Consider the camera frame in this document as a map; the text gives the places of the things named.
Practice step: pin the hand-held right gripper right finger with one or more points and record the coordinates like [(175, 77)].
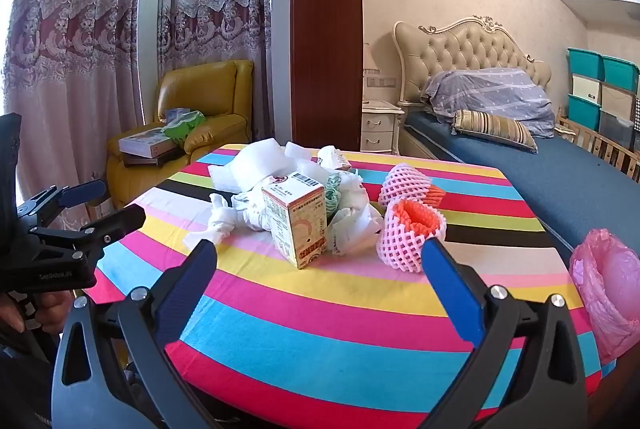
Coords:
[(450, 289)]

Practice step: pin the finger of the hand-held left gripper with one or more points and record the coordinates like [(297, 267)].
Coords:
[(82, 191), (120, 219)]

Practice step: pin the pink plastic bag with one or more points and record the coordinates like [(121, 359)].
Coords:
[(600, 289)]

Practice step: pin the yellow leather armchair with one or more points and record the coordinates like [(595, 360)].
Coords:
[(210, 84)]

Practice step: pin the pink lace curtain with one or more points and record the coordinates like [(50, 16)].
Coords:
[(215, 9), (75, 59)]

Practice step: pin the blue-grey quilt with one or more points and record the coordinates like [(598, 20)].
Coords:
[(490, 94)]

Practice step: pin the wooden crib rail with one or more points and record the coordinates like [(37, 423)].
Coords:
[(600, 149)]

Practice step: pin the stack of plastic storage boxes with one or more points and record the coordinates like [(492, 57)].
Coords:
[(585, 109)]

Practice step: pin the cream and orange medicine box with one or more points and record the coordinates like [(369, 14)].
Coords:
[(295, 229)]

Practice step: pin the green and white package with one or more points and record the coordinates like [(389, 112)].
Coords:
[(187, 124)]

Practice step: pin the small table lamp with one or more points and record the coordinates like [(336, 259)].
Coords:
[(369, 58)]

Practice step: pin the cream nightstand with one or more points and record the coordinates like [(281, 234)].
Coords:
[(380, 124)]

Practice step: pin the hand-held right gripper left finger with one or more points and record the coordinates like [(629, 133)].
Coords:
[(190, 281)]

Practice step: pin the bed with blue sheet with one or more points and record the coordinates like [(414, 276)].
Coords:
[(550, 189)]

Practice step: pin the boxes on armchair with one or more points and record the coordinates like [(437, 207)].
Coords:
[(145, 141)]

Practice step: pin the green wavy patterned cloth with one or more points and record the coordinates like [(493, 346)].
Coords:
[(332, 195)]

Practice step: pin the person's left hand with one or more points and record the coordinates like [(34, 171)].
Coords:
[(50, 309)]

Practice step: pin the pink foam fruit net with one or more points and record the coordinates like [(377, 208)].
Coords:
[(400, 244), (405, 181)]

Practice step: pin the flat brown box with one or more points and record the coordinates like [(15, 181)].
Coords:
[(150, 160)]

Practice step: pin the striped pillow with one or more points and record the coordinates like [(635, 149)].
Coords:
[(495, 129)]

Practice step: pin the brown wooden wardrobe panel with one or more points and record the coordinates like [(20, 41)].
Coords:
[(325, 34)]

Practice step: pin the wall switch panel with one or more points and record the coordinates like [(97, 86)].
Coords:
[(381, 82)]

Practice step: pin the tufted beige headboard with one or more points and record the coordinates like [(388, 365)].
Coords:
[(475, 49)]

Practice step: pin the white paper bag blue print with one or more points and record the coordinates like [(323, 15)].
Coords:
[(332, 156)]

